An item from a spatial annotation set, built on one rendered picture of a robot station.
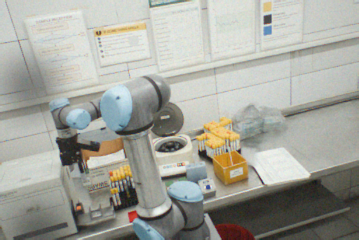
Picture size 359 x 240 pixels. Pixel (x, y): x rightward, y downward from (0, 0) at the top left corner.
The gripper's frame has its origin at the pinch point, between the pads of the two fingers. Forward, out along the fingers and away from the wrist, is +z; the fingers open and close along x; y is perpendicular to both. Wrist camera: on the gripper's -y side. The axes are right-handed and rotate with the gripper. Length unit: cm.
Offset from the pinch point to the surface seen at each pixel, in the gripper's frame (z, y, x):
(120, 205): 22.8, -10.7, -4.7
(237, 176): 22, -69, -2
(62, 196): 4.5, 10.8, 4.6
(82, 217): 20.6, 6.4, -0.2
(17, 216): 8.0, 29.5, 5.1
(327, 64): -4, -162, -63
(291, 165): 23, -98, -1
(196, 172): 18, -51, -8
